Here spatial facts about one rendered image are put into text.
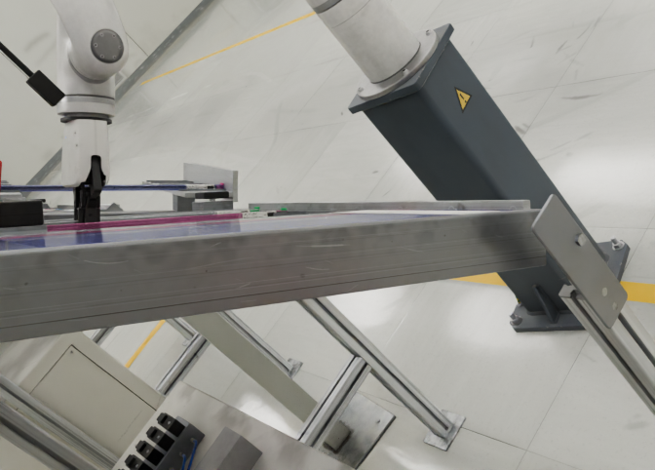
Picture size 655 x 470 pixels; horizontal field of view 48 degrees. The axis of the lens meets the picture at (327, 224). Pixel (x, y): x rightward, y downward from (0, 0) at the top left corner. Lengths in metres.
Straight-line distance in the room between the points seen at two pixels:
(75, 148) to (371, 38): 0.58
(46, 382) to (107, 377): 0.16
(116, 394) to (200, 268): 1.57
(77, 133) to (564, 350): 1.12
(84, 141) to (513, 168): 0.86
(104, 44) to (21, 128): 7.75
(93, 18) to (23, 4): 7.98
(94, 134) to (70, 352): 1.04
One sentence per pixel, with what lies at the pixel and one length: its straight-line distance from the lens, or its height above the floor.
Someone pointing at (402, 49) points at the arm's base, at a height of 0.74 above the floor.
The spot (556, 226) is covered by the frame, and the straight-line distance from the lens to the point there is 0.79.
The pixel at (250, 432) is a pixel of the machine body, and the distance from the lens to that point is 1.11.
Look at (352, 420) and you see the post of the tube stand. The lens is 1.99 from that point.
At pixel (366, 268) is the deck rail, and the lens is 0.68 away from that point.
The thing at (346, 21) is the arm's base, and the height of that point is 0.85.
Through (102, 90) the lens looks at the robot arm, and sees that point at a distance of 1.17.
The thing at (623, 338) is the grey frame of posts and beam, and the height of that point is 0.56.
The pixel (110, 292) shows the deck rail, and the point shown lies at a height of 1.03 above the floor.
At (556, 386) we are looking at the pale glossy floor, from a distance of 1.69.
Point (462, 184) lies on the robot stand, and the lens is 1.54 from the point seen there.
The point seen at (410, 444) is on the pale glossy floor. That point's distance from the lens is 1.83.
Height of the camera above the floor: 1.20
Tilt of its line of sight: 25 degrees down
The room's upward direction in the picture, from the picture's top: 43 degrees counter-clockwise
